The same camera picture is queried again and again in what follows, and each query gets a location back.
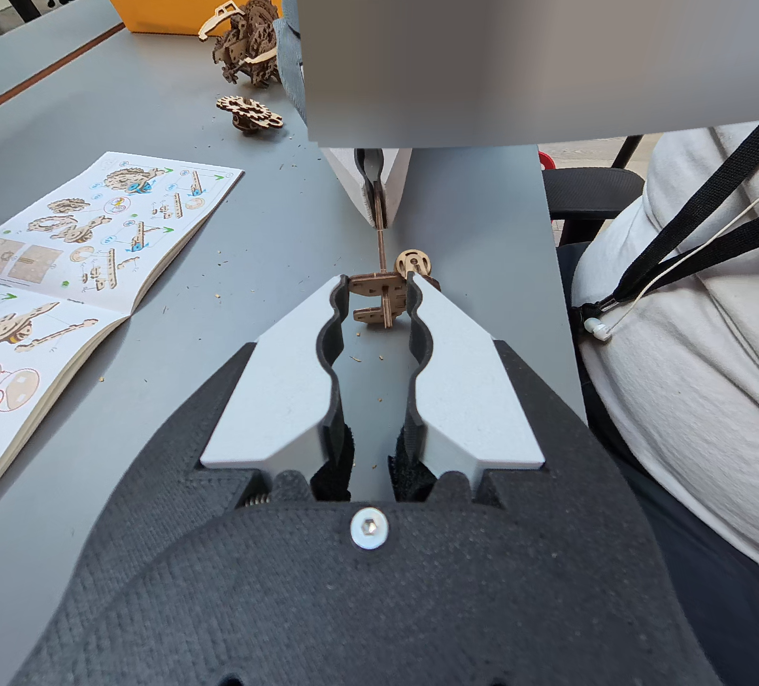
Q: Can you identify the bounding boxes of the person's dark trousers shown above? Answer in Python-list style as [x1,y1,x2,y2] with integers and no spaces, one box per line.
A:
[578,366,759,686]

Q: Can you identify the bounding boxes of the large wooden gear model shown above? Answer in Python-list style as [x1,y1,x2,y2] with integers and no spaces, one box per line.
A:
[197,0,281,89]

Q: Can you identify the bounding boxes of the illustrated instruction booklet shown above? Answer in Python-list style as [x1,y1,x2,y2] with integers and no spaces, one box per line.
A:
[0,151,245,476]

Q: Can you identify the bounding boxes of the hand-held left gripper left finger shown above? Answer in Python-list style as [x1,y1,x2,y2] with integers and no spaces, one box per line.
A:
[200,275,355,483]

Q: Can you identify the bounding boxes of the dark grey cloth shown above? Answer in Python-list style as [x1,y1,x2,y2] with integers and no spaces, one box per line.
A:
[276,0,309,126]

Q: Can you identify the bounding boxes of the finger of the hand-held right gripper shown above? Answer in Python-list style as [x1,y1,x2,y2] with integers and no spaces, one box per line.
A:
[321,148,380,226]
[378,148,413,230]

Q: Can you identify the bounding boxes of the thin wooden model strip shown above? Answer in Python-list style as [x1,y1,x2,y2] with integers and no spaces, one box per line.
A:
[374,188,388,278]

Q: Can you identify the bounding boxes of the small wooden gear assembly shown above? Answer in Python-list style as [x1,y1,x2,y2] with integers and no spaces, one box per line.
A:
[215,95,284,136]

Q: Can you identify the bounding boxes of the wooden model sub-assembly with wheel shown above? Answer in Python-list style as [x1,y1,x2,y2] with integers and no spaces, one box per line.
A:
[347,249,442,330]

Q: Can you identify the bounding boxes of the white earphone with cable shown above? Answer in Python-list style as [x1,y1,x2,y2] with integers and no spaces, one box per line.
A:
[584,212,759,342]

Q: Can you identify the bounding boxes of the black shoulder strap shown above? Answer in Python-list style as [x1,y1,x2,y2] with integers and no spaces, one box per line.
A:
[572,126,759,322]

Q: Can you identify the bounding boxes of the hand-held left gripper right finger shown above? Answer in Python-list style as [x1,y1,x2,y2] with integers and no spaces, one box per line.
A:
[388,272,546,498]

